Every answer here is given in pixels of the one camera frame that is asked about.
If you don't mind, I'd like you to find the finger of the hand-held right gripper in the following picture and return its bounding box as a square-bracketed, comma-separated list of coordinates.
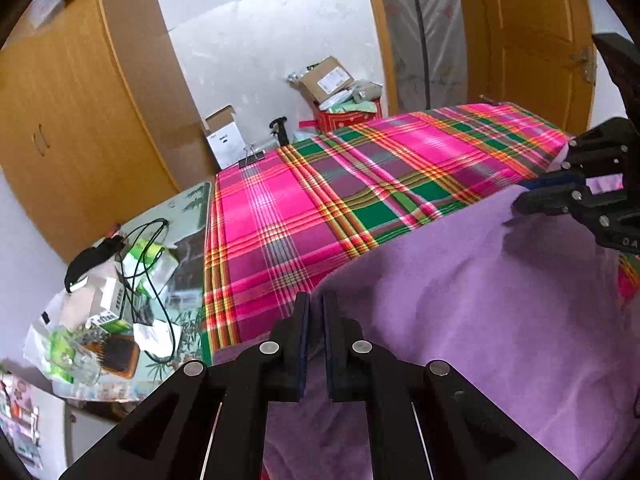
[560, 119, 640, 178]
[514, 176, 640, 256]

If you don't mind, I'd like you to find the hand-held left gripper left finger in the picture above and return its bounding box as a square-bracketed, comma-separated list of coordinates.
[59, 291, 311, 480]

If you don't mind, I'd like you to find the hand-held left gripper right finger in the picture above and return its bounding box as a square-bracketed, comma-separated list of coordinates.
[322, 291, 578, 480]

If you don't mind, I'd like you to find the purple fleece garment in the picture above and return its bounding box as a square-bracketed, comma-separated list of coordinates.
[212, 140, 640, 480]

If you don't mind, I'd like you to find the wooden door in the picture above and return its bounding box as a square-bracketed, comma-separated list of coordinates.
[452, 0, 598, 133]

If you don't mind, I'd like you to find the pink green plaid bed sheet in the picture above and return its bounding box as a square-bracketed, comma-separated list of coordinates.
[202, 102, 640, 356]

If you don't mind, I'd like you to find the green packet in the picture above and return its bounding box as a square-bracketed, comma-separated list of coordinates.
[122, 238, 178, 286]

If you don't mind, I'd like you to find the brown hair brush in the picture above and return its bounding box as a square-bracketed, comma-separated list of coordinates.
[92, 335, 141, 378]

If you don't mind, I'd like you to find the black binder clip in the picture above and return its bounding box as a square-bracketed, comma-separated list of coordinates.
[238, 144, 266, 168]

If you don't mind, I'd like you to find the plastic-wrapped grey mattress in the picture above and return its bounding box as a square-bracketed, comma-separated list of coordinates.
[372, 0, 468, 116]

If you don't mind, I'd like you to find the black spray bottle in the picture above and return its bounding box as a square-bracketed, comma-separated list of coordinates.
[269, 116, 291, 148]

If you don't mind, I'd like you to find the grey plastic parcel bag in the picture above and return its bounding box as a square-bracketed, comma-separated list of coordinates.
[350, 80, 383, 103]

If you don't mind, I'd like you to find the white cardboard box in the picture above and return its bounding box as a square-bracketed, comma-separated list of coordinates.
[204, 105, 246, 170]

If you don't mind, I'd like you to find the red box with packets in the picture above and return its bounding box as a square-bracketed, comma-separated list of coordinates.
[300, 100, 383, 136]

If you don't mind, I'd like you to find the black cloth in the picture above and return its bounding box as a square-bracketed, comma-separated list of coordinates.
[64, 239, 123, 293]

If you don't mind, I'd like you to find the open brown cardboard box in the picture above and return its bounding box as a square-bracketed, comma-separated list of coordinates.
[298, 56, 355, 103]

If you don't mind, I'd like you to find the wooden wardrobe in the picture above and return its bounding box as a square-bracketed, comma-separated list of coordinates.
[0, 0, 221, 266]

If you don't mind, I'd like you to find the metal door handle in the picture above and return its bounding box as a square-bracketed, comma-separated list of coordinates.
[570, 45, 598, 83]

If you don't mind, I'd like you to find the thin black cable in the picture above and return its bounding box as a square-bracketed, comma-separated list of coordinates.
[115, 218, 176, 363]

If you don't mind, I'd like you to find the wooden door frame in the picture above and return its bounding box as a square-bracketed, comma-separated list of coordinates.
[360, 0, 398, 116]

